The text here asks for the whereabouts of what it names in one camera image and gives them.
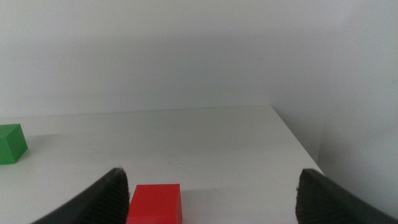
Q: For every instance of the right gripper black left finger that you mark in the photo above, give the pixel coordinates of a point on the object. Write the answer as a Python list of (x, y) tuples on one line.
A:
[(99, 202)]

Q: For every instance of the green cube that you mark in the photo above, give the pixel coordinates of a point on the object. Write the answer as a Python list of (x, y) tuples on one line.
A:
[(11, 144)]

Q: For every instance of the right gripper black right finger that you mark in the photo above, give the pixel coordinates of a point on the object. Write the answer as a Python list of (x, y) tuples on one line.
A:
[(323, 202)]

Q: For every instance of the red cube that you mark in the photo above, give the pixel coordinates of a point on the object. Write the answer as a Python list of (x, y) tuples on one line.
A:
[(154, 205)]

